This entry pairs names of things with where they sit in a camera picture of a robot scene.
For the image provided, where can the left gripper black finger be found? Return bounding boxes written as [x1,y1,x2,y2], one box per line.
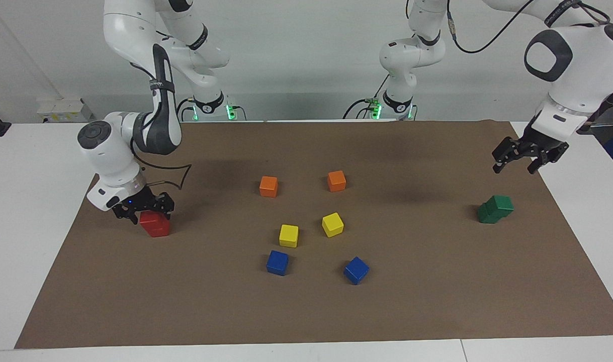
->
[491,132,537,174]
[528,141,570,175]

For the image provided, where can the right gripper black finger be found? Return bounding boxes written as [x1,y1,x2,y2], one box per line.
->
[153,192,176,220]
[112,199,148,225]

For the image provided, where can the green wooden cube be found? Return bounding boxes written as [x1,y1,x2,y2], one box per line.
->
[487,195,514,218]
[477,203,503,225]

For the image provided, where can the black stand with pole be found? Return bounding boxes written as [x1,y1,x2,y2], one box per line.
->
[570,113,596,134]

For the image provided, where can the white power strip box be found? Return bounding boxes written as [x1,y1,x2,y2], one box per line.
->
[37,98,94,123]

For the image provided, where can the blue wooden cube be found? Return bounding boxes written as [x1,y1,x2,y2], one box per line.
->
[343,256,370,286]
[266,250,290,277]

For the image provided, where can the yellow wooden cube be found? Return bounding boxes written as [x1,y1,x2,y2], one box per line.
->
[321,212,345,238]
[279,224,300,248]

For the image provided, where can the brown paper table mat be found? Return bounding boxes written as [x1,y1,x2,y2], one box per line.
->
[15,121,613,349]

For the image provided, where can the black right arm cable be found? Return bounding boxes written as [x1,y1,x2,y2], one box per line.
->
[130,63,193,192]

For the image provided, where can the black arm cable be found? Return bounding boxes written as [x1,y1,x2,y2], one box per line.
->
[445,0,613,134]
[130,63,193,192]

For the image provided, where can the black base power cable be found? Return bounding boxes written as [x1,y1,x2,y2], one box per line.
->
[342,75,390,120]
[177,97,197,122]

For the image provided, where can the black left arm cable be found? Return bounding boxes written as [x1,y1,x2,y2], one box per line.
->
[445,0,613,134]

